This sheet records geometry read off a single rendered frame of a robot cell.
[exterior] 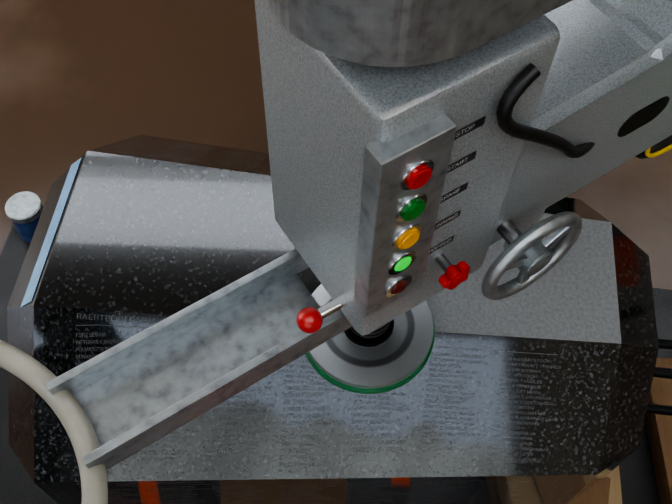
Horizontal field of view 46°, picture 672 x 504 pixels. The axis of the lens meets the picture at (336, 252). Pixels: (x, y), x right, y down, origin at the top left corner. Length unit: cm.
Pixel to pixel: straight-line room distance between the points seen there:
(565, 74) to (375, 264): 31
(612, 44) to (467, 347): 61
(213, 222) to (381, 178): 82
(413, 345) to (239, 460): 39
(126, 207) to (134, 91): 136
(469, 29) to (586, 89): 31
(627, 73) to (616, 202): 170
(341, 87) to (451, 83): 9
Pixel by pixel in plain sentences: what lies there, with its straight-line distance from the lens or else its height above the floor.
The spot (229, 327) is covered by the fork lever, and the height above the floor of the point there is 107.
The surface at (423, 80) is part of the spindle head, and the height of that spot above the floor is 155.
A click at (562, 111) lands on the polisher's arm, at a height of 138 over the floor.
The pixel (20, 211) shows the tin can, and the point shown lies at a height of 14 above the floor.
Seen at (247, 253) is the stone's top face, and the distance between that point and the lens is 142.
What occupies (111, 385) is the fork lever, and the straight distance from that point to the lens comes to 108.
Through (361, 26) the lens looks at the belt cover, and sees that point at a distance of 61.
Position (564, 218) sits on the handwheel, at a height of 127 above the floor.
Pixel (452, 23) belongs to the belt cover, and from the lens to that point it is 63.
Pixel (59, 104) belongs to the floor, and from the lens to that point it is 287.
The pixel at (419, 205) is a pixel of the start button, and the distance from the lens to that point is 74.
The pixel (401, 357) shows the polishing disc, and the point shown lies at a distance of 127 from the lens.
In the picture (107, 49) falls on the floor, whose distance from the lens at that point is 300.
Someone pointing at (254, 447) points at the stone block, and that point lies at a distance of 145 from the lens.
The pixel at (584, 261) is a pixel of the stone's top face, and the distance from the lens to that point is 148.
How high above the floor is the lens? 204
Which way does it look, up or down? 59 degrees down
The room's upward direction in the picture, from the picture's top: 2 degrees clockwise
